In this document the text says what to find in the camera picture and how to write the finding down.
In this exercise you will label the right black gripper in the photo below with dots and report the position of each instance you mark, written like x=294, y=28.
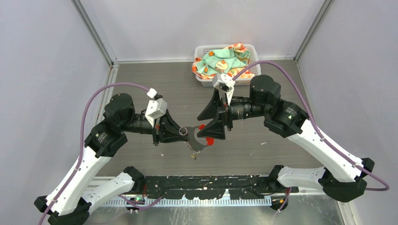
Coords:
x=215, y=129

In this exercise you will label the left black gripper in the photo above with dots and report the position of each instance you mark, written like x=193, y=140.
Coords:
x=167, y=122

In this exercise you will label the silver split keyring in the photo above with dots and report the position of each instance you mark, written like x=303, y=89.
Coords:
x=183, y=131

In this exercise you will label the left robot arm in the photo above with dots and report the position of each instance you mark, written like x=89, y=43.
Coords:
x=72, y=202

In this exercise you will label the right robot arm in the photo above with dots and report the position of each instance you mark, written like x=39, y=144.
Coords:
x=342, y=174

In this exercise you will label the colourful patterned cloth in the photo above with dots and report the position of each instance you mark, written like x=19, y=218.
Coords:
x=229, y=60

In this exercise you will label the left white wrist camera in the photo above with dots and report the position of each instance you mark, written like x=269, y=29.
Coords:
x=156, y=107

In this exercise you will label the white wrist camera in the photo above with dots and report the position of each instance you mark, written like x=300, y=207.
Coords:
x=225, y=83
x=156, y=107

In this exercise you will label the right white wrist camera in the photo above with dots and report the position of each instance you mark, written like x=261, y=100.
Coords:
x=225, y=83

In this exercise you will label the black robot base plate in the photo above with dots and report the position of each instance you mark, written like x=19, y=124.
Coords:
x=207, y=187

